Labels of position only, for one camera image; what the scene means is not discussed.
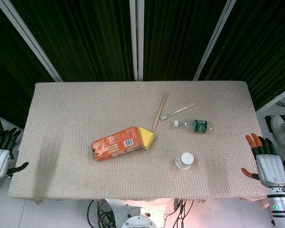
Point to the wooden stick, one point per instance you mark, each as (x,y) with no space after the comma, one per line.
(160,111)

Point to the orange snack carton box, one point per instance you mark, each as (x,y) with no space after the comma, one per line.
(116,143)

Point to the clear plastic tube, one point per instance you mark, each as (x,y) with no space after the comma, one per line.
(178,111)

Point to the dark green partition panel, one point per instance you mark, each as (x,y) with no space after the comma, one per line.
(259,47)
(175,40)
(4,71)
(85,40)

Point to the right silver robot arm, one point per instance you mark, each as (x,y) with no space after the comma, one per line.
(280,206)

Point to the beige woven tablecloth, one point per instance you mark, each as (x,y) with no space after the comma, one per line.
(85,180)

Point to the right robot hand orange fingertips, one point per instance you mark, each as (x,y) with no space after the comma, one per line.
(270,169)

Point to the white partition base rail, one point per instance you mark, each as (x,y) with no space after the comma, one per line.
(275,99)

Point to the clear bottle green label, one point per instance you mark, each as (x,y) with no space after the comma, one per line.
(199,126)

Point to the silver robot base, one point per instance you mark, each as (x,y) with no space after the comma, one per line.
(141,221)

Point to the yellow sponge block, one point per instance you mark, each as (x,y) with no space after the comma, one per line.
(146,139)

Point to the white paper cup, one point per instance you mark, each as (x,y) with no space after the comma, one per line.
(184,162)

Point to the white shoe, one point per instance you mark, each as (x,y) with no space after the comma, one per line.
(278,130)

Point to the white partition post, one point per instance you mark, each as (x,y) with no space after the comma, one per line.
(136,40)
(31,41)
(213,40)

